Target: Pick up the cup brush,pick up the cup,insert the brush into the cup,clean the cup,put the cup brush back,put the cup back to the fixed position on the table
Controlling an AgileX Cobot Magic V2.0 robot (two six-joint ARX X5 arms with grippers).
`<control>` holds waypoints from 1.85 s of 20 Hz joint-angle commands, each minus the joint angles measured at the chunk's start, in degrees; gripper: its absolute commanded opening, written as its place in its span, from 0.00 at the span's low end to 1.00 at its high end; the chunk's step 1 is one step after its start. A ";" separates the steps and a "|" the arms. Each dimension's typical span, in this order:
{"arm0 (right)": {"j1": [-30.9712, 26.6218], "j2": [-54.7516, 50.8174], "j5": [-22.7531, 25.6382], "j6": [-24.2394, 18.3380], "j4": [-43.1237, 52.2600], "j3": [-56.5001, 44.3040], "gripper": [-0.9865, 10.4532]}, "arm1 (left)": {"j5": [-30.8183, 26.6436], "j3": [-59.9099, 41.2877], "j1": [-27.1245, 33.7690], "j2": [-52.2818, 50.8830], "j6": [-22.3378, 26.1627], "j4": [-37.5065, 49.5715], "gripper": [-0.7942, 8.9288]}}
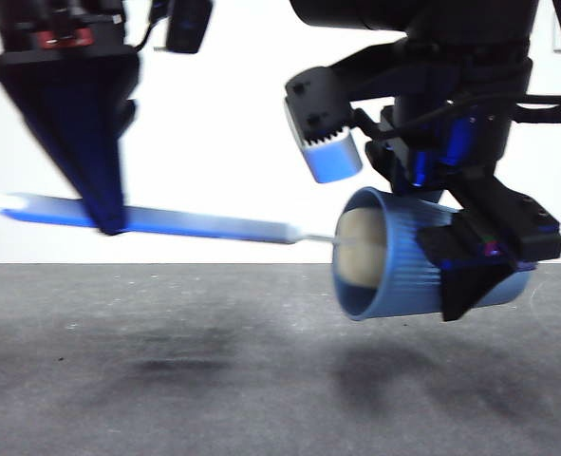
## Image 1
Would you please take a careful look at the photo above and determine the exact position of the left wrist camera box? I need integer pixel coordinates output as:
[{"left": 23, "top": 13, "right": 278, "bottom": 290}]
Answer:
[{"left": 165, "top": 0, "right": 214, "bottom": 55}]

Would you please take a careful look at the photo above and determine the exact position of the blue ribbed plastic cup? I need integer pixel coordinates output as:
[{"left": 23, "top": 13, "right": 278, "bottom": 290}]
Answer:
[{"left": 330, "top": 186, "right": 533, "bottom": 323}]

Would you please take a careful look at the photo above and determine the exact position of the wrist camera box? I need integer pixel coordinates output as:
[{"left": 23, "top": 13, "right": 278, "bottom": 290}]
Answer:
[
  {"left": 283, "top": 66, "right": 364, "bottom": 184},
  {"left": 165, "top": 0, "right": 214, "bottom": 55}
]

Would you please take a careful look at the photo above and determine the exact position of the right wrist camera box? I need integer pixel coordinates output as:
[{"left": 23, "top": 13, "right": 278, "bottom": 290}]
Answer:
[{"left": 283, "top": 66, "right": 364, "bottom": 184}]

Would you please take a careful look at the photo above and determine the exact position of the grey-handled sponge cup brush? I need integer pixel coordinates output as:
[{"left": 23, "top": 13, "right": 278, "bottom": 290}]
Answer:
[{"left": 0, "top": 191, "right": 388, "bottom": 291}]

